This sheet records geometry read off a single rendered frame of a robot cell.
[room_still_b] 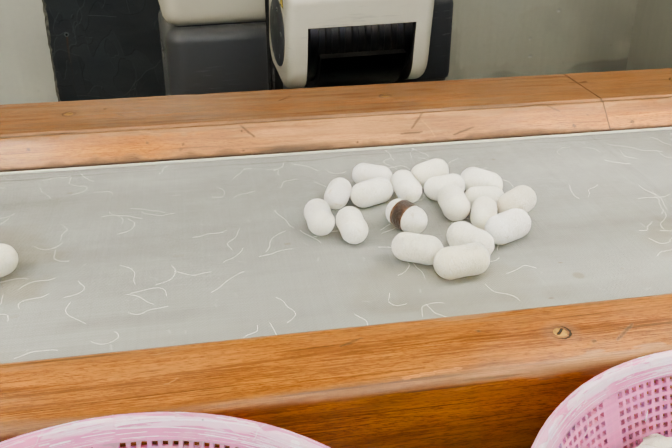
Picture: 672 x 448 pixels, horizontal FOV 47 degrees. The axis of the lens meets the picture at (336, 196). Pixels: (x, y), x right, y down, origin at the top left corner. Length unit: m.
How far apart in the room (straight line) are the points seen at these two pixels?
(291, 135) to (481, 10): 2.18
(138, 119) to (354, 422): 0.42
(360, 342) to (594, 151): 0.39
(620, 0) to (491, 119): 2.39
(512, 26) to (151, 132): 2.31
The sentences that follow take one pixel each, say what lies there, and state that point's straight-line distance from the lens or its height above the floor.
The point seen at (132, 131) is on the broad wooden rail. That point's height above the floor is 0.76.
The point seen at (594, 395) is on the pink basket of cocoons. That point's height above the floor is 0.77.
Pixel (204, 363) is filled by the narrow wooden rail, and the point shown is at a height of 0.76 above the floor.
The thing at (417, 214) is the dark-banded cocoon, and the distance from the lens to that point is 0.55.
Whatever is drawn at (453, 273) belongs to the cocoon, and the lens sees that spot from 0.50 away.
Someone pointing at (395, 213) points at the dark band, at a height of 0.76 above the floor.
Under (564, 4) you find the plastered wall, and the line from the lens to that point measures 2.99.
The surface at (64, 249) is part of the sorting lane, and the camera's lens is 0.57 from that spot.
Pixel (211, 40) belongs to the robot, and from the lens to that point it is 1.40.
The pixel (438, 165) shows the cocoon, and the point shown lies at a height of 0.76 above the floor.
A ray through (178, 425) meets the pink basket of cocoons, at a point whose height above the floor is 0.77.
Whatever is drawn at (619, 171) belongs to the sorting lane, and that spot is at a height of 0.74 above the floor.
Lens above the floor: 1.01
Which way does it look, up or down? 26 degrees down
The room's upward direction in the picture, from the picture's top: straight up
